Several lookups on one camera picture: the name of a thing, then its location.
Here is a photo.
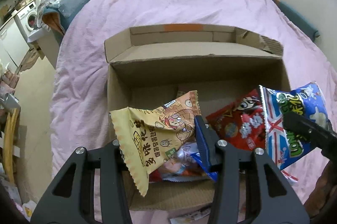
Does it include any blue union jack snack bag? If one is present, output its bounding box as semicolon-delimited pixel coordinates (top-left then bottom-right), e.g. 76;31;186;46
259;82;336;170

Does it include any white red shrimp chip bag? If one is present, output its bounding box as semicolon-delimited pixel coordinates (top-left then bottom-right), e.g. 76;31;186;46
149;141;218;182

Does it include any red cartoon snack bag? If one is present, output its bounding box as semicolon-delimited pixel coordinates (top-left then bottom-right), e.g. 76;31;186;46
206;89;266;150

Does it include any tan peanut snack bag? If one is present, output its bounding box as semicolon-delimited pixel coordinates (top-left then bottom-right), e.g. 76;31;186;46
110;90;201;197

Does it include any silver red snack bag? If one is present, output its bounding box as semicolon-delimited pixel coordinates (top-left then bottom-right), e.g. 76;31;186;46
169;207;211;224

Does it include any right hand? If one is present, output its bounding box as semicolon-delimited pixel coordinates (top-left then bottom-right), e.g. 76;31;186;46
304;161;336;218

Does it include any brown cardboard box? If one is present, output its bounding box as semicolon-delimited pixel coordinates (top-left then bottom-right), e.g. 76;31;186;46
103;23;292;212

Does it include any pink duvet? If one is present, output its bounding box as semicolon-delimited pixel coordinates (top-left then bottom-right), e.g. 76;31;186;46
49;0;337;224

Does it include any wooden drying rack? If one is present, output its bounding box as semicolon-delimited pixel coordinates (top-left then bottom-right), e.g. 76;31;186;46
2;108;21;185

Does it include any white washing machine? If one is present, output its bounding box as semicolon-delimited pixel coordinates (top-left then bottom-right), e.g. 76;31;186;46
14;1;37;41

